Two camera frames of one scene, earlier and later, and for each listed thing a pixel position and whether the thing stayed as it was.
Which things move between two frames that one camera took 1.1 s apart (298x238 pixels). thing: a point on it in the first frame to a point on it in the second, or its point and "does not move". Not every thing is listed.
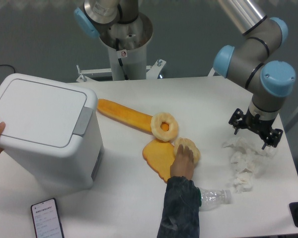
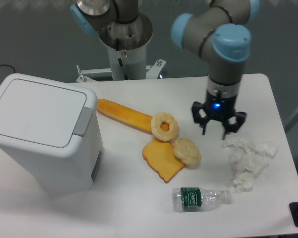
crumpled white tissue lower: [243, 182] does not move
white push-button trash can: [52, 130] does not move
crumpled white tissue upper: [247, 157] does not move
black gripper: [239, 120] to [221, 108]
